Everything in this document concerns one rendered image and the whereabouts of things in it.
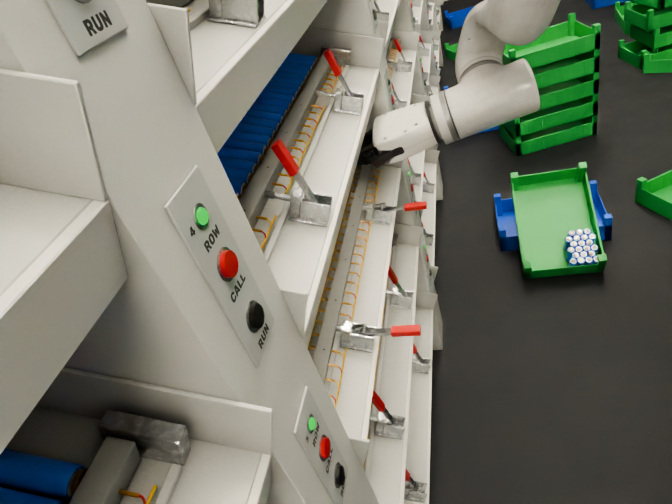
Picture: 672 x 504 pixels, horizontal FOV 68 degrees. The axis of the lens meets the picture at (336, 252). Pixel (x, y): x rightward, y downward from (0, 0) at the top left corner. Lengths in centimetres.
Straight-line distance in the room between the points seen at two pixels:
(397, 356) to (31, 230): 72
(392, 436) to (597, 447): 52
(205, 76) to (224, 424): 21
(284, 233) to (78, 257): 30
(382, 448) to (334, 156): 42
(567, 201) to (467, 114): 81
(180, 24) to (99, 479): 25
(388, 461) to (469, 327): 68
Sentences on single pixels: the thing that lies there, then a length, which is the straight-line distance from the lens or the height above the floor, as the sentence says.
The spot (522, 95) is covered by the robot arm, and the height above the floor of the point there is 68.
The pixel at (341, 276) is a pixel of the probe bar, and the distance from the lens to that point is 68.
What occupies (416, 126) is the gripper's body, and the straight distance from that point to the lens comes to 83.
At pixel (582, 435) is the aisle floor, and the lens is 119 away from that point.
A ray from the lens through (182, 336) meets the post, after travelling 27.
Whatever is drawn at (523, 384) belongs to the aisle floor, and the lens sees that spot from 125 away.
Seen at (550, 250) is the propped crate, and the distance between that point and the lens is 152.
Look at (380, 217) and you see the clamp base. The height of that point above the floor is 56.
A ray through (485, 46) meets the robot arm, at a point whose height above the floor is 73.
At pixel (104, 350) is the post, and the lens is 31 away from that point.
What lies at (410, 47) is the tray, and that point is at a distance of 162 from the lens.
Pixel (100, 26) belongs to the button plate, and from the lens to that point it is 25.
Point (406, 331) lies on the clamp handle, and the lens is 60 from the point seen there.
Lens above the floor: 101
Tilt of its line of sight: 35 degrees down
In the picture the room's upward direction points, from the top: 19 degrees counter-clockwise
